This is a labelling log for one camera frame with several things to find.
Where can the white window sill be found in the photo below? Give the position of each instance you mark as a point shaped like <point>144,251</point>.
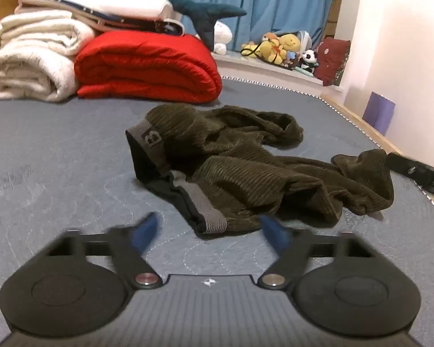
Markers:
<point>260,68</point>

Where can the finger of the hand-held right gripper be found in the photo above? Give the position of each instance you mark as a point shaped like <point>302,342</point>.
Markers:
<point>419,173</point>

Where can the folded navy beige patterned blanket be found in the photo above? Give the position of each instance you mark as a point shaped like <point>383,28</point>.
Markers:
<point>105,21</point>

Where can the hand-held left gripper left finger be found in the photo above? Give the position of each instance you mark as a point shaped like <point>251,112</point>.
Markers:
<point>144,232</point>

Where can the white pillow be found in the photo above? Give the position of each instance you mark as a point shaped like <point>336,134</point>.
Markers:
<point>112,3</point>

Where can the yellow bear plush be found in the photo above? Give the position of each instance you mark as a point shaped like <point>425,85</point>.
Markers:
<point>278,48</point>

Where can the small yellow plush toy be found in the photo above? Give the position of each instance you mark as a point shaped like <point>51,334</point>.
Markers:
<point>249,48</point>

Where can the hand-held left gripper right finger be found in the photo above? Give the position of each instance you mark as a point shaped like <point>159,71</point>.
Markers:
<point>275,233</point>

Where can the panda plush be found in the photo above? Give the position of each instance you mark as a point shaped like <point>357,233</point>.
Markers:
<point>309,59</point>

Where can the dark red cushion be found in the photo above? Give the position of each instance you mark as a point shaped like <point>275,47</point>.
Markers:
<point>331,59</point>

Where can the grey quilted mattress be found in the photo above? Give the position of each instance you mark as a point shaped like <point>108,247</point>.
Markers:
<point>58,151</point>

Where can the blue curtain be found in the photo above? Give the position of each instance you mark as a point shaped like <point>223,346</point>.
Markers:
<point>260,3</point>

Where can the white ribbed plastic item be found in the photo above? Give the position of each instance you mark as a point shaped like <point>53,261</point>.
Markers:
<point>303,39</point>

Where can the white plush toy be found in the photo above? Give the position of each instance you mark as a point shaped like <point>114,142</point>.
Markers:
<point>222,36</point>

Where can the red folded quilt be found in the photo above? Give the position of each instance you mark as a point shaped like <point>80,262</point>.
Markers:
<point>148,65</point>

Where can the blue shark plush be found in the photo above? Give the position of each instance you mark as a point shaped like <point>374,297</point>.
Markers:
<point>202,11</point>

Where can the white fleece blanket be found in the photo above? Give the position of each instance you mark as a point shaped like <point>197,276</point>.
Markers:
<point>32,54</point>

